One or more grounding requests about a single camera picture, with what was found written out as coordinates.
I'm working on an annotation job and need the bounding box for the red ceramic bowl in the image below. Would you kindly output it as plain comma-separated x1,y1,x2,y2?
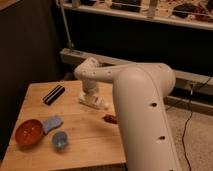
15,119,43,146

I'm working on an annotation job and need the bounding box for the grey metal rail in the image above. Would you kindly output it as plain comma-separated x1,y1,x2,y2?
60,48,213,115

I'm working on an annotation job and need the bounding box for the cluttered upper shelf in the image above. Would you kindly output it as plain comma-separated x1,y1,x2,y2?
56,0,213,31

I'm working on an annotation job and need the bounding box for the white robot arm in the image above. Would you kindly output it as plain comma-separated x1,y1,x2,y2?
74,57,182,171

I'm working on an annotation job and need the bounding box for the black floor cable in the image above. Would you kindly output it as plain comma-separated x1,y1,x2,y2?
165,75,213,171

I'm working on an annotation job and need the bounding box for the blue sponge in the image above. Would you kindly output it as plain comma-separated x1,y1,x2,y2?
42,115,63,134

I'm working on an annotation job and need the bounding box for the black striped box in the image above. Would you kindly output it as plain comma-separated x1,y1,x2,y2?
43,85,65,105

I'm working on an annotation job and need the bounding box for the grey vertical pole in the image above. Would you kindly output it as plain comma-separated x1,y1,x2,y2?
59,0,74,50

